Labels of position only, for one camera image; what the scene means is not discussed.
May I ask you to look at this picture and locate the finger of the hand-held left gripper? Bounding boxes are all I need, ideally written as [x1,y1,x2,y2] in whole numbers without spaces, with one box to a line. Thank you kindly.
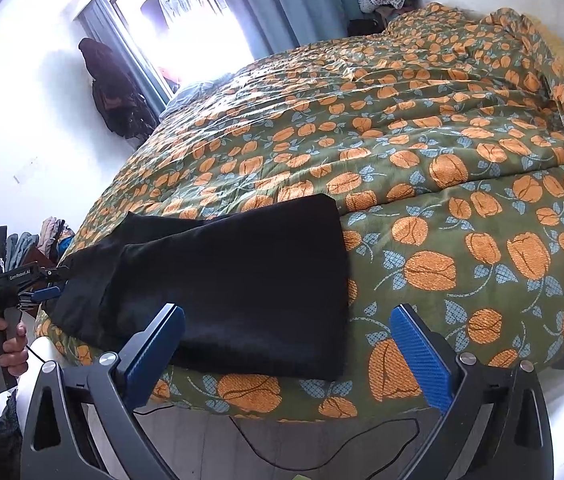
[37,265,70,283]
[17,285,65,311]

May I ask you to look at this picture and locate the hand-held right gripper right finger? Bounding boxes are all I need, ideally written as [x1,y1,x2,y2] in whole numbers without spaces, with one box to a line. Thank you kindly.
[390,302,555,480]

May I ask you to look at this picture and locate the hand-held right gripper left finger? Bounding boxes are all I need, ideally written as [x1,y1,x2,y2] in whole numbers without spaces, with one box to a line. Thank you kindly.
[19,302,187,480]

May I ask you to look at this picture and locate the black pants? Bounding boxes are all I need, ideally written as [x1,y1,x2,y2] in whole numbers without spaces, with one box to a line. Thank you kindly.
[42,192,352,382]

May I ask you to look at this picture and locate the pile of mixed clothes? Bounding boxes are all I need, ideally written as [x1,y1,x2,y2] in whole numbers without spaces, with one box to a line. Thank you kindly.
[4,216,75,281]

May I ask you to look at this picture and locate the dark hanging clothes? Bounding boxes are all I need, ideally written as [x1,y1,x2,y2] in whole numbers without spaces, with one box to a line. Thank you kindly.
[78,37,160,141]

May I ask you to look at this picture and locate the green orange floral quilt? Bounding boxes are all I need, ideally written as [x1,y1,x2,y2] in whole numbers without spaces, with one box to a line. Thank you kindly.
[34,2,564,421]

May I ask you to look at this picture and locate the pale blue bed sheet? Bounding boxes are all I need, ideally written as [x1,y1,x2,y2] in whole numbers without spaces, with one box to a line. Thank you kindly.
[162,79,235,113]

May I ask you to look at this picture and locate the bright window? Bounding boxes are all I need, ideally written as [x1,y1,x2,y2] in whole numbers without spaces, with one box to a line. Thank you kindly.
[112,0,258,97]

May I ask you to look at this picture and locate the black bag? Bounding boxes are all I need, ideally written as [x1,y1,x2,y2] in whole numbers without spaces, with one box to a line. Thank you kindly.
[349,17,389,37]

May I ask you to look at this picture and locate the black cable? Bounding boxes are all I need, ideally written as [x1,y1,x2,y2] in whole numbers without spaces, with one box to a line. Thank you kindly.
[24,342,420,476]

